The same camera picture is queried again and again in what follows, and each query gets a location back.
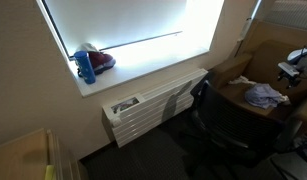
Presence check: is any sky blue sheet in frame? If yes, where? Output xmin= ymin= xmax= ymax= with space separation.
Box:
xmin=244 ymin=84 xmax=287 ymax=109

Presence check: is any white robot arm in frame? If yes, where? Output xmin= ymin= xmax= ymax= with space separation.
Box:
xmin=287 ymin=45 xmax=307 ymax=70

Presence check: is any black mesh office chair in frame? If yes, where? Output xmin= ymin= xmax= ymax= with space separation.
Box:
xmin=191 ymin=73 xmax=296 ymax=166

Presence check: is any brown leather couch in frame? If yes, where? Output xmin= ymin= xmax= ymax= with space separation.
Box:
xmin=211 ymin=20 xmax=307 ymax=133

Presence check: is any red and white shoe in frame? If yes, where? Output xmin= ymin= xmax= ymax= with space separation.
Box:
xmin=77 ymin=43 xmax=116 ymax=75

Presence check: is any blue bottle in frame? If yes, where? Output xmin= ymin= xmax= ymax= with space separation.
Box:
xmin=74 ymin=51 xmax=96 ymax=84

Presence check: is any white crumpled cloth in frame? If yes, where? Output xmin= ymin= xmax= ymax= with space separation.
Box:
xmin=229 ymin=75 xmax=291 ymax=105

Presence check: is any yellow sticky note pad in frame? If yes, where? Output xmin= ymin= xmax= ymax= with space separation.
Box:
xmin=44 ymin=165 xmax=56 ymax=180

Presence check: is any wooden drawer cabinet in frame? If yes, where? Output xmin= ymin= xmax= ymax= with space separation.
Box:
xmin=0 ymin=128 xmax=89 ymax=180

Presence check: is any white wall radiator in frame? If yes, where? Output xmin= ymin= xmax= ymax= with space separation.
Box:
xmin=103 ymin=69 xmax=208 ymax=148

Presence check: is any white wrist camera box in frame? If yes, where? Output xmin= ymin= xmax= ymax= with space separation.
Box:
xmin=278 ymin=62 xmax=299 ymax=77

